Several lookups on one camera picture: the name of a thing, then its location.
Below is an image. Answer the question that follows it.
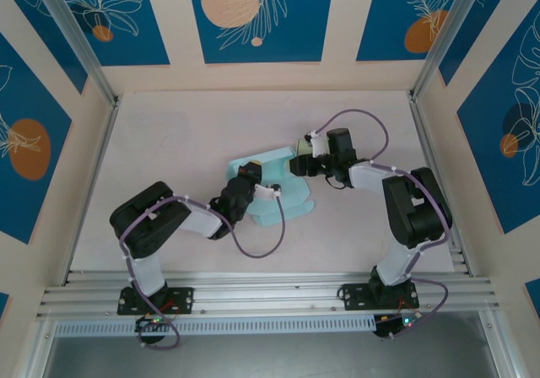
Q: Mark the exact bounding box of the green paper box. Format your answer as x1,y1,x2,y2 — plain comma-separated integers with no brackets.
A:
294,138,316,158

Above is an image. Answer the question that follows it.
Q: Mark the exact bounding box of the blue paper box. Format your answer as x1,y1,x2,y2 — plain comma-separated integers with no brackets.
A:
226,145,316,230

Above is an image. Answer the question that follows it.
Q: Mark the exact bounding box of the grey metal sheet panel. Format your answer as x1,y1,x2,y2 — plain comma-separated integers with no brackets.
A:
41,336,501,378

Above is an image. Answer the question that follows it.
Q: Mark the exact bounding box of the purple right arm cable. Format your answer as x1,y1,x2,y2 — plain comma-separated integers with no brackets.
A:
311,108,451,340

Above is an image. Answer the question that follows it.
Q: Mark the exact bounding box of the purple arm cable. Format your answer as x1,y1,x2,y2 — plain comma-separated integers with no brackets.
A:
311,108,451,340
119,192,287,349

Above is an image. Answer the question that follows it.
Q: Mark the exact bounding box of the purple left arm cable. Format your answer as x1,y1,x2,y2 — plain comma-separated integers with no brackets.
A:
119,192,287,349

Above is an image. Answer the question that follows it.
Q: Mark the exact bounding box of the aluminium table side rail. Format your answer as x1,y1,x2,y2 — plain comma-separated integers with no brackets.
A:
61,94,122,287
408,93,474,278

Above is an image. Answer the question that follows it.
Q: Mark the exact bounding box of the aluminium mounting rail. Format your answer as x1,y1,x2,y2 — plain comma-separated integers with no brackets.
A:
35,270,501,323

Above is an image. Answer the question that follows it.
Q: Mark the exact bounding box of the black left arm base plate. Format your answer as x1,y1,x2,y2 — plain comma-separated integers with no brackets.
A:
116,285,196,316

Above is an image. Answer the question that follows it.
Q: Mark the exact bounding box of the blue floral wall panel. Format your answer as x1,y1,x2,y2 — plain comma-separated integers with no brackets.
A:
438,0,540,87
40,0,171,68
0,31,73,245
186,0,337,65
0,0,89,95
355,0,478,62
456,14,540,235

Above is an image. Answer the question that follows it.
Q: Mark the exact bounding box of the white slotted cable duct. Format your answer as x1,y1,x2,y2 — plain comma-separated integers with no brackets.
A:
53,314,379,338

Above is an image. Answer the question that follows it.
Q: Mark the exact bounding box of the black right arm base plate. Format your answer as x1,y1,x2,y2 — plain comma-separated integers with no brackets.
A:
340,283,421,311

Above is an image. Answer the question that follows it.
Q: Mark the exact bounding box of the slanted aluminium frame post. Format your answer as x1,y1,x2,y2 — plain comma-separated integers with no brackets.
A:
31,0,120,108
408,0,486,103

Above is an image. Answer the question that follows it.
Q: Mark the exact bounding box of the aluminium frame leg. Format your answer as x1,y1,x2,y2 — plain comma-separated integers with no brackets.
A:
19,318,58,378
478,310,522,378

